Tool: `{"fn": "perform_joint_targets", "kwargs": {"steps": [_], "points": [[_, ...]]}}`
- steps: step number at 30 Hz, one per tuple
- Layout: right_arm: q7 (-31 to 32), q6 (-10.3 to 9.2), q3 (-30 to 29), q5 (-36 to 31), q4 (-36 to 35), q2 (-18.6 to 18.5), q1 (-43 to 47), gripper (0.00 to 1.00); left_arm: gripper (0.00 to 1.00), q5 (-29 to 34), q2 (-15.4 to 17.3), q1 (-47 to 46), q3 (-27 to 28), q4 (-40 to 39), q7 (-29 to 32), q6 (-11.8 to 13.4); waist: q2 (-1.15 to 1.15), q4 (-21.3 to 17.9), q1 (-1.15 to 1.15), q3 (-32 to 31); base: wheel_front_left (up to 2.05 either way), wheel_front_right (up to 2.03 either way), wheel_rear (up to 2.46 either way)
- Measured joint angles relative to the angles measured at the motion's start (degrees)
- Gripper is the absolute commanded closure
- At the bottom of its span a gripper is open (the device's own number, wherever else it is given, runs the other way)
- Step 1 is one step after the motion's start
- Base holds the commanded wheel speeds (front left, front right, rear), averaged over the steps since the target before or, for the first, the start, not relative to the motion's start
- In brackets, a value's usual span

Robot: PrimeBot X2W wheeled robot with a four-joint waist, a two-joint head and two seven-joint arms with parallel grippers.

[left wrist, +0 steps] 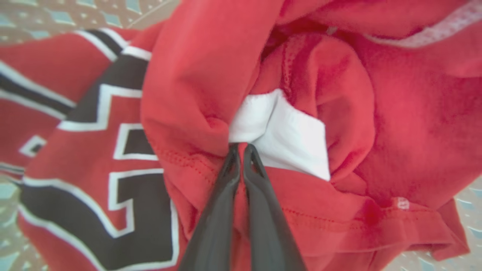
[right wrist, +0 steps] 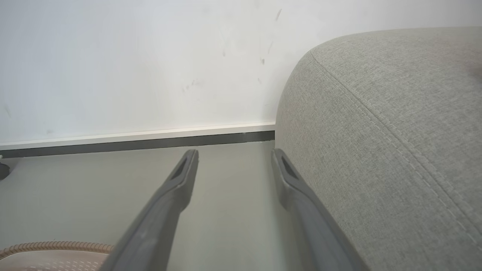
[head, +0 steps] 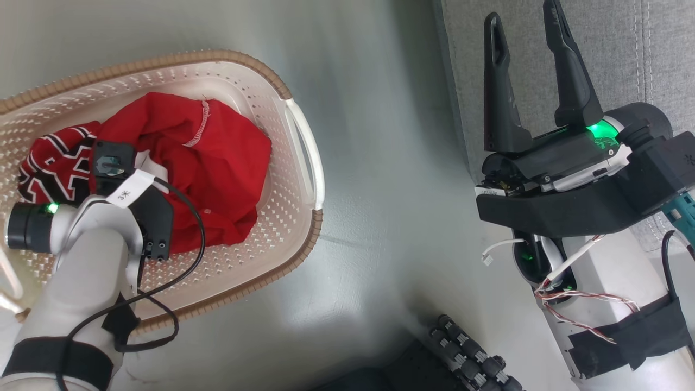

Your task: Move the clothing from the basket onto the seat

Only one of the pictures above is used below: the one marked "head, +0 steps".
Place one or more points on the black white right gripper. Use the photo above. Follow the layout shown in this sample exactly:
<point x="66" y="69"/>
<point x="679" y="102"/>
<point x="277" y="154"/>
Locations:
<point x="564" y="157"/>

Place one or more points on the cream perforated laundry basket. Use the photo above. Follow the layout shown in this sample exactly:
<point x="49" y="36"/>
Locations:
<point x="271" y="217"/>

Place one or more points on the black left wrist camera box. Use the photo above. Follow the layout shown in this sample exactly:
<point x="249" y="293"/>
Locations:
<point x="113" y="163"/>

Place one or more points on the dark robot base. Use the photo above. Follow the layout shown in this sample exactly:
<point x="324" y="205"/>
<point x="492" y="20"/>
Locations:
<point x="391" y="374"/>

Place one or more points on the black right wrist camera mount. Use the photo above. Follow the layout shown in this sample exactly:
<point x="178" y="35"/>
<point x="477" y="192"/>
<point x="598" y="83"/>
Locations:
<point x="570" y="212"/>

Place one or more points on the white paper label tag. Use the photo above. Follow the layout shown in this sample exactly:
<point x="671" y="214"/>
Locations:
<point x="129" y="190"/>

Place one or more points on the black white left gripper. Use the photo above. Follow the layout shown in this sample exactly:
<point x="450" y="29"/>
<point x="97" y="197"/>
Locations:
<point x="27" y="228"/>

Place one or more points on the black left camera mount bracket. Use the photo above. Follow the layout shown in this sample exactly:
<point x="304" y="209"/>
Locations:
<point x="155" y="222"/>

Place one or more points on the black roller wheel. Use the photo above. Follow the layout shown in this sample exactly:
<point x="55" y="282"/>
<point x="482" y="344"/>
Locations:
<point x="472" y="353"/>

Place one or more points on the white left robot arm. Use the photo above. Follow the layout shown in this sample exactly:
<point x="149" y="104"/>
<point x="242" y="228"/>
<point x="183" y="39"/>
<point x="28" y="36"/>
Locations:
<point x="81" y="282"/>

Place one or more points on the red black white patterned garment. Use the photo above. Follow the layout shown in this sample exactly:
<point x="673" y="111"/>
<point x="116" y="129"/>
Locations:
<point x="49" y="168"/>

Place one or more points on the grey fabric sofa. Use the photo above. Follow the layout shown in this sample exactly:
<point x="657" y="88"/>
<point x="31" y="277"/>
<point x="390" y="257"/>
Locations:
<point x="624" y="49"/>

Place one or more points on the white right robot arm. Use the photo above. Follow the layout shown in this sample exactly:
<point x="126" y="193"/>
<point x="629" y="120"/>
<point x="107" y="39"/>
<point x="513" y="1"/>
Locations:
<point x="608" y="271"/>

